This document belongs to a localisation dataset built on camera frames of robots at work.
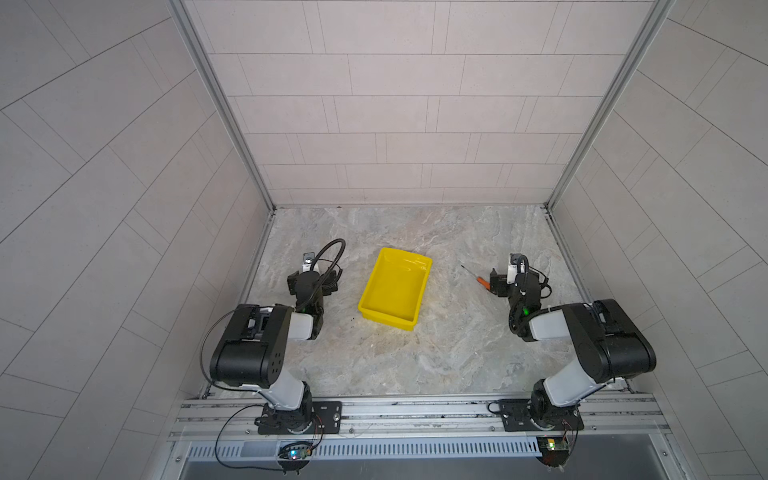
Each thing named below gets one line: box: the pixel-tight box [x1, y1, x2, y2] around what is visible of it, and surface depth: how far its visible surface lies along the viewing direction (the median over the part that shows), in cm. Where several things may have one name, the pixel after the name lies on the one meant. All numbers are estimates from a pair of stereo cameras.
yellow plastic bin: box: [358, 247, 433, 331], surface depth 93 cm
